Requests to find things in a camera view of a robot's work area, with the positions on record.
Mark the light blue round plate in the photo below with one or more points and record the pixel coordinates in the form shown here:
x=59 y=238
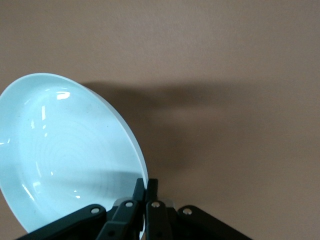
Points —
x=62 y=137

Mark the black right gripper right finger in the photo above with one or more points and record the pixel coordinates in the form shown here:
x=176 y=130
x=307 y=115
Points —
x=156 y=220

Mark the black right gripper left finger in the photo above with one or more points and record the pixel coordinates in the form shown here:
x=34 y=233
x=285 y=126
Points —
x=125 y=212

